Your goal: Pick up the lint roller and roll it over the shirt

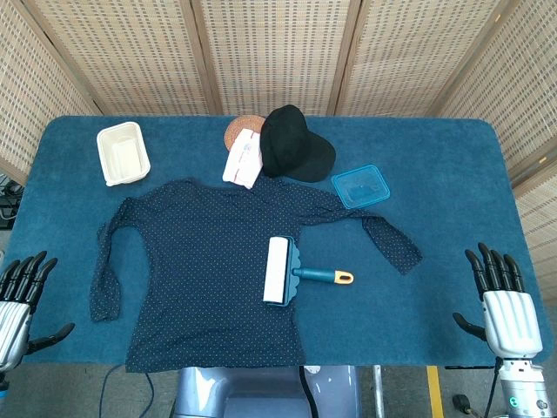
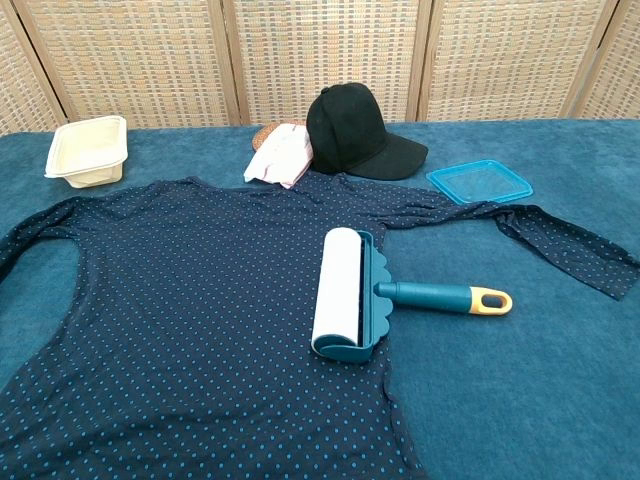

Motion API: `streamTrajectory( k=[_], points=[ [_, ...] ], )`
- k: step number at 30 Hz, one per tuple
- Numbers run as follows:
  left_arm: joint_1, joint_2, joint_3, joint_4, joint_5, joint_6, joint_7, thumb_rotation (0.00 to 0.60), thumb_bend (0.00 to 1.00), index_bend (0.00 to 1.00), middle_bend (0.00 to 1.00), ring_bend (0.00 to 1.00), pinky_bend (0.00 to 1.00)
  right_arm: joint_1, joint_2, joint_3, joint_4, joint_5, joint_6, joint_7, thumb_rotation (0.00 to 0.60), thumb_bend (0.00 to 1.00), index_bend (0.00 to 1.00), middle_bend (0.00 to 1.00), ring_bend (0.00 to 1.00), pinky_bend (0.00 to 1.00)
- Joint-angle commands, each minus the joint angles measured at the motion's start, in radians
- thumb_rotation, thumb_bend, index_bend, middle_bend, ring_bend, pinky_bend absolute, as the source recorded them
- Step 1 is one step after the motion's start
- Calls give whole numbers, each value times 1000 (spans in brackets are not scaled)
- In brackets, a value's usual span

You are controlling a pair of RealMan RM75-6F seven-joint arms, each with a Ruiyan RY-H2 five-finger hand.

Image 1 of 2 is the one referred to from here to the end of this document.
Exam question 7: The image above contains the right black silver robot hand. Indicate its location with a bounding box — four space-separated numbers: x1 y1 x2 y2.
452 242 544 359

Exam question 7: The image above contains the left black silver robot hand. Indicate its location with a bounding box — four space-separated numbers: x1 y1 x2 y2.
0 250 76 374

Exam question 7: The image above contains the metal table leg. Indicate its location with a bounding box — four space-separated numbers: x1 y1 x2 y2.
372 365 386 418

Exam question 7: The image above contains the blue carpet table cover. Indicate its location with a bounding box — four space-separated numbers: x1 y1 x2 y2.
0 114 545 367

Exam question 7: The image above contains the navy polka dot shirt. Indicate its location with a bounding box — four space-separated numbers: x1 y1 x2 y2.
89 177 424 374

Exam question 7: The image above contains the cream plastic food container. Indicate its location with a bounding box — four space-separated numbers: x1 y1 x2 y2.
96 121 151 187

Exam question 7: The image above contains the blue transparent container lid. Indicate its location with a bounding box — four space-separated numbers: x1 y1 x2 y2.
331 163 392 211

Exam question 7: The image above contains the grey blue robot torso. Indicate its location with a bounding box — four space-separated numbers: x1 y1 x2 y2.
169 364 363 418

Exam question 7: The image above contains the white pink folded towel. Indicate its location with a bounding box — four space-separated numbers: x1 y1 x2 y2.
222 127 265 190

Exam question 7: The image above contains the black baseball cap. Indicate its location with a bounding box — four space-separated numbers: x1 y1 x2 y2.
259 104 337 184

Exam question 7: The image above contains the round woven brown coaster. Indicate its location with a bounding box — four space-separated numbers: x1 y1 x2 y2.
224 115 267 152

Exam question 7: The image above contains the bamboo folding screen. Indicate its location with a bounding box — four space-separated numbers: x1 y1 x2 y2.
0 0 557 301

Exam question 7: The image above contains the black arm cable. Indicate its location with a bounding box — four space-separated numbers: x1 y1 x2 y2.
481 356 506 418

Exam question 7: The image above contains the power strip with cables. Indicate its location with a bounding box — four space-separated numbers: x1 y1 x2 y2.
0 176 25 231

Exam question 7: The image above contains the blue floor cable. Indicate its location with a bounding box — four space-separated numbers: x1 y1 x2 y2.
98 364 156 418

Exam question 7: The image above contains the black torso cable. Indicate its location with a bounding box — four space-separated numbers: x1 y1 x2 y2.
298 366 318 418

